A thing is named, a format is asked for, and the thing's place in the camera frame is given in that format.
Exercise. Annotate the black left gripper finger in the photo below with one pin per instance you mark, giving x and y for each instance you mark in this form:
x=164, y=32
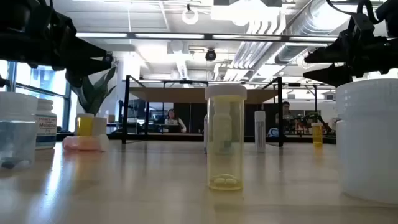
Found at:
x=81, y=69
x=84, y=51

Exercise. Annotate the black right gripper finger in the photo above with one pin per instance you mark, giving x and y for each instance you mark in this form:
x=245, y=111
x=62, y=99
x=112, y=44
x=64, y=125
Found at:
x=335, y=53
x=335, y=75

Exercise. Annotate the amber pill bottle white cap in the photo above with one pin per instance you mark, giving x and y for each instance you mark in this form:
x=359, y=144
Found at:
x=84, y=126

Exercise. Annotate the small amber pill bottle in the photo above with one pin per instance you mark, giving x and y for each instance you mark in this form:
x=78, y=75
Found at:
x=317, y=133

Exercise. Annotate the white melatonin bottle blue label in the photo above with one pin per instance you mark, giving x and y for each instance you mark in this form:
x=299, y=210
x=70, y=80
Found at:
x=46, y=124

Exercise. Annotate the pink pill bottle white cap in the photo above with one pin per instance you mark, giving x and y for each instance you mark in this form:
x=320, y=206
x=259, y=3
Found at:
x=84, y=143

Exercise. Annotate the white tube printed label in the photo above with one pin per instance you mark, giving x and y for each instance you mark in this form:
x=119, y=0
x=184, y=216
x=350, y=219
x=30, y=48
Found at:
x=260, y=130

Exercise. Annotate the large amber pill bottle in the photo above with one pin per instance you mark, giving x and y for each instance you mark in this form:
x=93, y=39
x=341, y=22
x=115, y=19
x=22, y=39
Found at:
x=225, y=140

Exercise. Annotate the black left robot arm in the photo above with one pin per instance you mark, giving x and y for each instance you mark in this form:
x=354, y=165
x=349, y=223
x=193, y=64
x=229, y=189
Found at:
x=12, y=28

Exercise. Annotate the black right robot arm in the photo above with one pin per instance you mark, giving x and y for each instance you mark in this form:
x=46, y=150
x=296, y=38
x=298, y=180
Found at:
x=388, y=15

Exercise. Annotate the white strip light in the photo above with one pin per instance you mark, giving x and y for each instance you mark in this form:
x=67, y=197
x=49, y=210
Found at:
x=311, y=39
x=169, y=36
x=245, y=36
x=102, y=35

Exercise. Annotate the green snake plant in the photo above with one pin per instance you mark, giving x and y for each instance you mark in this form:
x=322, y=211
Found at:
x=93, y=96

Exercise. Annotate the large glass window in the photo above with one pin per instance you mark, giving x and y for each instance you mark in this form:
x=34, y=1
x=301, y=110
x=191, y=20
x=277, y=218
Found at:
x=46, y=81

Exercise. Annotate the white round plant pot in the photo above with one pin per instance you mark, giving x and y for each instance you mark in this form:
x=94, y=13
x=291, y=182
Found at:
x=100, y=126

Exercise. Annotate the person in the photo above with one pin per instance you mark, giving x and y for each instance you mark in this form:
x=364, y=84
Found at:
x=286, y=113
x=174, y=121

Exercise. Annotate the blue white ball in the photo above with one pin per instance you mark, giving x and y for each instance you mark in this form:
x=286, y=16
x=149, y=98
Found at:
x=273, y=132

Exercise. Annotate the white ceiling pipe bundle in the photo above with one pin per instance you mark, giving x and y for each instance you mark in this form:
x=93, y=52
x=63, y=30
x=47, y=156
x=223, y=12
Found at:
x=248, y=59

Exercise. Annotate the black round mounted camera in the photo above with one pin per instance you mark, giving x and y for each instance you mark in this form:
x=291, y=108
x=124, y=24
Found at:
x=109, y=58
x=211, y=55

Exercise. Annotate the silver round ventilation duct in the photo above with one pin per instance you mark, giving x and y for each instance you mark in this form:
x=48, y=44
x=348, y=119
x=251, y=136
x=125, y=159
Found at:
x=311, y=28

